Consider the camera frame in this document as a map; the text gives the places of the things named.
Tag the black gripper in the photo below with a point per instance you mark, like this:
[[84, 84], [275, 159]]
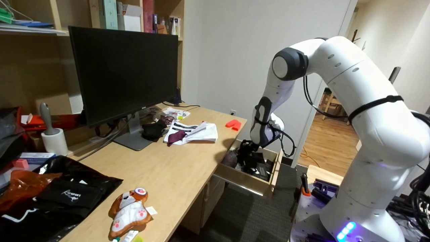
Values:
[[253, 150]]

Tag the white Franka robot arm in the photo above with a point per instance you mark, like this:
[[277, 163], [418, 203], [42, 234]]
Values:
[[381, 135]]

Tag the clear plastic bag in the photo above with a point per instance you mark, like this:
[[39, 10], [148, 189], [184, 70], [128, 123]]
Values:
[[230, 159]]

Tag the orange foam block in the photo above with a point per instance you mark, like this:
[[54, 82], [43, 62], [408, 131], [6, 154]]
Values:
[[237, 127], [230, 123]]

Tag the white paper sheets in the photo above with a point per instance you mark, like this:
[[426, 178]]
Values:
[[199, 132]]

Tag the light wooden board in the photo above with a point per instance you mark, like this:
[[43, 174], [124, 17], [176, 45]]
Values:
[[324, 174]]

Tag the purple printed parts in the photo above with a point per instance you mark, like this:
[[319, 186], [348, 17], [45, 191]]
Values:
[[323, 193]]

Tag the dark purple cloth piece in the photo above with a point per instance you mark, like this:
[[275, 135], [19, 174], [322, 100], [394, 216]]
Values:
[[176, 136]]

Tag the white card with coloured dots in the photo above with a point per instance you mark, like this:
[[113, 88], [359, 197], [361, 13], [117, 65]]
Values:
[[176, 115]]

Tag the black crumpled pouch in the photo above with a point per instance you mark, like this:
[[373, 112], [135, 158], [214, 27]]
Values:
[[154, 131]]

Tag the dark brown pouch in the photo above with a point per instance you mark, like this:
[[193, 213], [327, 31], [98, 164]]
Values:
[[150, 115]]

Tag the grey monitor stand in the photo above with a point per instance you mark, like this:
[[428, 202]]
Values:
[[135, 136]]

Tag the orange white plush toy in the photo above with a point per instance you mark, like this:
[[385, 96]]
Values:
[[129, 216]]

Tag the yellow-green sticky note pad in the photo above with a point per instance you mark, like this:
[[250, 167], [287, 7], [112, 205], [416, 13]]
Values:
[[139, 238]]

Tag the white marker pen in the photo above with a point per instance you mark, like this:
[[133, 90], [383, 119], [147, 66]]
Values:
[[129, 237]]

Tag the black computer monitor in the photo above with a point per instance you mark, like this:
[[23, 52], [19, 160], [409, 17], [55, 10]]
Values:
[[121, 72]]

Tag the small bottles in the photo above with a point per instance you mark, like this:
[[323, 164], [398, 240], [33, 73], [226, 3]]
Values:
[[170, 26]]

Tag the dark coat stand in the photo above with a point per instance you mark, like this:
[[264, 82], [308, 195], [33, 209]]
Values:
[[355, 35]]

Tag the phone holder stand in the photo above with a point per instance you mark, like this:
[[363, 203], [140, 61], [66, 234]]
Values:
[[395, 74]]

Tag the red book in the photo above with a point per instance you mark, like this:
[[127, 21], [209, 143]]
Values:
[[148, 15]]

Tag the black glossy plastic bag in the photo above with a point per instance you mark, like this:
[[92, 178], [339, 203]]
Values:
[[72, 193]]

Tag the white box file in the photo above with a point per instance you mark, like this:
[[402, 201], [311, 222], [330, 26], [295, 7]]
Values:
[[131, 18]]

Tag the white paper roll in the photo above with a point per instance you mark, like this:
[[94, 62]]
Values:
[[54, 143]]

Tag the teal book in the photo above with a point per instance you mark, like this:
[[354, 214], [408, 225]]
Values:
[[111, 14]]

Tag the pink white book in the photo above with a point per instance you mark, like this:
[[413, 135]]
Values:
[[34, 159]]

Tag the orange translucent plastic bag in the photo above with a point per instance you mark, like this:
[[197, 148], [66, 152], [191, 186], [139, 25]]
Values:
[[21, 189]]

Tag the wooden bookshelf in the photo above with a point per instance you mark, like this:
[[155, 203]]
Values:
[[35, 68]]

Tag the black fabric bag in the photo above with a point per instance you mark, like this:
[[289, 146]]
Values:
[[10, 135]]

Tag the stack of papers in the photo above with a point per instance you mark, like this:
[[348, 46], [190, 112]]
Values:
[[31, 26]]

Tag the wooden desk pedestal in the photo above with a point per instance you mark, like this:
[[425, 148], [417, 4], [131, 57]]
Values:
[[203, 202]]

